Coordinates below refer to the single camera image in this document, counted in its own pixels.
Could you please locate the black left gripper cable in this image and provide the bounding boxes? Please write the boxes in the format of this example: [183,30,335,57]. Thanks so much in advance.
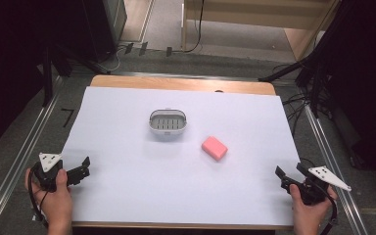
[27,165,51,228]

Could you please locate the light wooden shelf unit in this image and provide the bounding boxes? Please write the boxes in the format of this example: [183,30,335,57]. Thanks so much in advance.
[180,0,342,62]

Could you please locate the black stand leg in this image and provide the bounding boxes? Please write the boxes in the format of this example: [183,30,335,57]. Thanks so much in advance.
[258,57,318,83]

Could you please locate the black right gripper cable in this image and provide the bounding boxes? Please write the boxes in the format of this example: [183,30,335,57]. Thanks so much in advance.
[318,194,339,235]

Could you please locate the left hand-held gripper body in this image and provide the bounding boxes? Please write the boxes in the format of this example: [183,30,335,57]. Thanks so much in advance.
[32,152,69,194]

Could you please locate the metal floor rail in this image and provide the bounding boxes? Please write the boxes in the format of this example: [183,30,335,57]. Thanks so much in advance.
[0,75,65,235]
[303,103,370,235]

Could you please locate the white floor cable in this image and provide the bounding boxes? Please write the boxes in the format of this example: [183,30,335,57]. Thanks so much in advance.
[95,45,129,74]

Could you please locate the black cabinet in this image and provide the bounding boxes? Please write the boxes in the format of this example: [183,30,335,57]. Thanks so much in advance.
[77,0,128,64]

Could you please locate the person's right hand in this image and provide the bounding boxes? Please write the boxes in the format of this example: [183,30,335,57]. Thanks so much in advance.
[288,183,339,231]

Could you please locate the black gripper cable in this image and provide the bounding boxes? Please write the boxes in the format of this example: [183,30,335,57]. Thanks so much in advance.
[27,165,51,228]
[318,194,339,235]

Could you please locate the black hanging cable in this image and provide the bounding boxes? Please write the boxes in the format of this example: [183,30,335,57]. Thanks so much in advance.
[183,0,206,54]

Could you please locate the dark curtain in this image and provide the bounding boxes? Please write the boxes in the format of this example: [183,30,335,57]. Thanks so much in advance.
[0,0,89,157]
[312,0,376,194]

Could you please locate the white paper sheet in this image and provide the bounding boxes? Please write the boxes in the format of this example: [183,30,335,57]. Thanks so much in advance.
[61,85,303,227]

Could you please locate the white grey soap dish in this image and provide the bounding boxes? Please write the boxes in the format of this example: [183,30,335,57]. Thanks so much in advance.
[148,108,188,136]

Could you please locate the person's left hand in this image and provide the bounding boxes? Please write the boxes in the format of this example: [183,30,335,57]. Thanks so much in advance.
[24,167,74,230]

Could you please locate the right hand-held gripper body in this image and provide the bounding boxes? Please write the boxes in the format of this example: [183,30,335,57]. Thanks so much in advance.
[280,165,353,207]

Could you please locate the black floor cables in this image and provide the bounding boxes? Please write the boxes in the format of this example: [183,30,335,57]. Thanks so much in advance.
[281,92,311,136]

